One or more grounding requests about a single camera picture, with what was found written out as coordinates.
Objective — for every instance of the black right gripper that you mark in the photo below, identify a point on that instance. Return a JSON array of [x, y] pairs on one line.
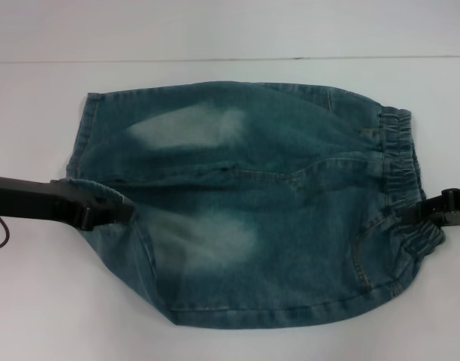
[[453, 210]]

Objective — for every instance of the blue denim shorts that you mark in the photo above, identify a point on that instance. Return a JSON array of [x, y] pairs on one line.
[[271, 169]]

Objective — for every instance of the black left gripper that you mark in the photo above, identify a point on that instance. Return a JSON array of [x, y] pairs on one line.
[[34, 201]]

